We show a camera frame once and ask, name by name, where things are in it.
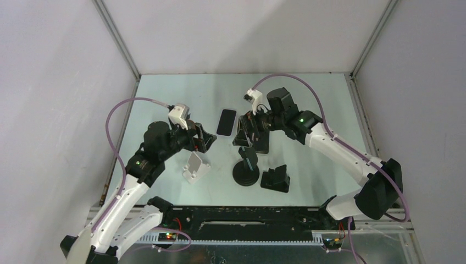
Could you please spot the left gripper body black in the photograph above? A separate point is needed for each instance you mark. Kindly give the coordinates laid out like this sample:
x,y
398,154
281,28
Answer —
x,y
196,143

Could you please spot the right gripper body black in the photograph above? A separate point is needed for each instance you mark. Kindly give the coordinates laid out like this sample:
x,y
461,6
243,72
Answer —
x,y
260,121

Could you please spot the phone with lilac case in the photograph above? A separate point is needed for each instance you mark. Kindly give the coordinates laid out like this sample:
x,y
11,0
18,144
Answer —
x,y
226,122

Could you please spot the black round base phone stand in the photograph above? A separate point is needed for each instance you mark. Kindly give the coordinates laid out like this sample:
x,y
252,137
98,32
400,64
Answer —
x,y
242,175

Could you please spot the phone with white case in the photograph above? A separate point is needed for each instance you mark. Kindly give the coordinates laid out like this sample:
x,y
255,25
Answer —
x,y
261,143

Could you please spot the black phone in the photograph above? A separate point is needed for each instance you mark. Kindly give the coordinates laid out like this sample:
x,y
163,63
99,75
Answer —
x,y
250,157

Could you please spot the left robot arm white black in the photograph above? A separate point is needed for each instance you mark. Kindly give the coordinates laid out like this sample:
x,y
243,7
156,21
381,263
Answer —
x,y
108,236

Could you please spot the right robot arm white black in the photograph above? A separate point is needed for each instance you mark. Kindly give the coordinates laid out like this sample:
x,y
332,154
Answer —
x,y
380,181

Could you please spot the white folding phone stand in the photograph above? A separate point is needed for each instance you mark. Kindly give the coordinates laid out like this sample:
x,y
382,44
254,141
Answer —
x,y
195,168

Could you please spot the black folding phone stand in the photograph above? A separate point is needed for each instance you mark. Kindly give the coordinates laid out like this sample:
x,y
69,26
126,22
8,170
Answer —
x,y
276,179

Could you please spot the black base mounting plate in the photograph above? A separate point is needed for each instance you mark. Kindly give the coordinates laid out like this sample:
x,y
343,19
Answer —
x,y
251,224

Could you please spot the left circuit board with LEDs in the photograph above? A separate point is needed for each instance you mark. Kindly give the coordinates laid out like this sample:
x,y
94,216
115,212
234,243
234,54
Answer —
x,y
167,237

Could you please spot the circuit board with leds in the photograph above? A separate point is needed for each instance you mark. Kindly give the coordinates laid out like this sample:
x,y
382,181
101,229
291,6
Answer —
x,y
167,237
332,243

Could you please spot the right circuit board with LEDs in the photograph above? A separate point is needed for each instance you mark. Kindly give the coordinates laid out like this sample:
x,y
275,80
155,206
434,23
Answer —
x,y
332,243

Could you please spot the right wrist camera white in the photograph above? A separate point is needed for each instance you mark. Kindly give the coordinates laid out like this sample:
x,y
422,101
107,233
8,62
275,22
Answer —
x,y
255,98

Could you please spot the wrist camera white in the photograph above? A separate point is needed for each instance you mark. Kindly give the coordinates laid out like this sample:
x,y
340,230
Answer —
x,y
178,116
255,98

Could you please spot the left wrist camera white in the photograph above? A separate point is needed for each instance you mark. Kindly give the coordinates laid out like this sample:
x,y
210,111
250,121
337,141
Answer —
x,y
178,116

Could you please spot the grey slotted cable duct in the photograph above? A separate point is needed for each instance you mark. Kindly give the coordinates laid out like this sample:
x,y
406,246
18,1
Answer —
x,y
152,238

